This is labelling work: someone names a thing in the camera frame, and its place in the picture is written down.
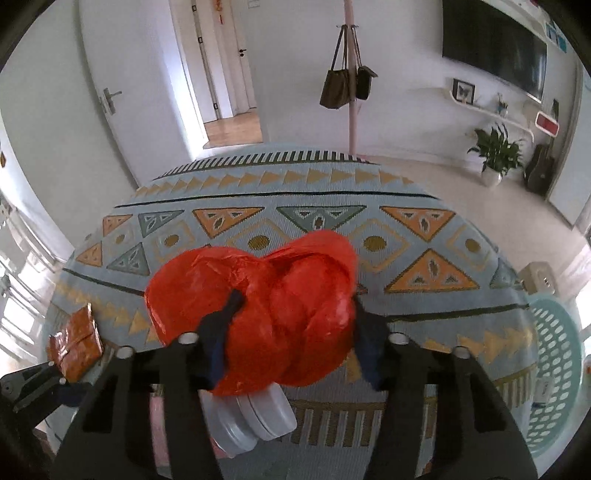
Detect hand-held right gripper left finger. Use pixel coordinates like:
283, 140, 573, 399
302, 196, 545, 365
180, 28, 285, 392
54, 290, 245, 480

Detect orange foil snack packet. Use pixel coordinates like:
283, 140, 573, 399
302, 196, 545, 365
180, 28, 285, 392
46, 303, 105, 383

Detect potted green plant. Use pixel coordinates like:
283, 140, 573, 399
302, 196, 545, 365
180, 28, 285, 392
467, 124, 525, 188

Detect butterfly picture frame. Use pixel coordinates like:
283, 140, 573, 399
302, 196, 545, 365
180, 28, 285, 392
451, 78, 476, 104

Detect white low wall shelf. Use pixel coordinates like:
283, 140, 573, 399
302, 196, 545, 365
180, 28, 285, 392
449, 88, 536, 139

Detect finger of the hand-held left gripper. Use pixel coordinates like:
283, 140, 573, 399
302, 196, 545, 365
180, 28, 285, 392
0, 361, 88, 414

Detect white standing air conditioner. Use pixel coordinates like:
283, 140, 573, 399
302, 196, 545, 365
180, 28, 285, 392
547, 60, 591, 227

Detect dark acoustic guitar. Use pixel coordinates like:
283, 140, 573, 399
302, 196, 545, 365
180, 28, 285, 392
524, 99, 559, 195

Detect narrow blue-lined box shelf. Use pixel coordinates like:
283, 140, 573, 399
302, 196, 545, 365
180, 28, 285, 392
545, 21, 568, 51

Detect beige box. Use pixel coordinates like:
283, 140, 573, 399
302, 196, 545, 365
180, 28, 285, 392
518, 261, 559, 296

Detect red white box shelf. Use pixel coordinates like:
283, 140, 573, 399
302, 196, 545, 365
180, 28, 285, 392
534, 111, 560, 138

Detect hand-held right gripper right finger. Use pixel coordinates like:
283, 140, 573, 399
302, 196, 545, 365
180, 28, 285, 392
353, 298, 539, 480

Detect teal plastic basket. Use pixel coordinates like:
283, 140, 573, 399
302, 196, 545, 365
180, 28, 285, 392
524, 295, 585, 457

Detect white hallway door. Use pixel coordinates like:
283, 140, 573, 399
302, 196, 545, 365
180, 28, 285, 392
222, 0, 257, 114

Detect black flat television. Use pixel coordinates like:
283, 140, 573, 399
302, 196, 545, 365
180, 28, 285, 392
442, 0, 548, 103

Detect metal door handle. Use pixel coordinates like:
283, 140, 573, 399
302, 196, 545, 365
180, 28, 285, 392
99, 88, 123, 115

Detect brown tote bag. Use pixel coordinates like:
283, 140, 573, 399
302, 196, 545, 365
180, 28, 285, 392
320, 25, 357, 110

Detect pink coat rack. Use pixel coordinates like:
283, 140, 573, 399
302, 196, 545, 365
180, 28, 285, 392
335, 0, 365, 158

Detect black small bag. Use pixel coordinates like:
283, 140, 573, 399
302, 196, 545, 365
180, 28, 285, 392
355, 28, 378, 101

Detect white round jar lids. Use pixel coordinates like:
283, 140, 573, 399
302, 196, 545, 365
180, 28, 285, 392
201, 382, 297, 459

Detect patterned blue blanket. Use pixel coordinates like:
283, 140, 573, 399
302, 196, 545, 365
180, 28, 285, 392
46, 148, 539, 480

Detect orange plastic bag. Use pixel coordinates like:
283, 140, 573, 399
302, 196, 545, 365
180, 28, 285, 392
144, 230, 358, 398

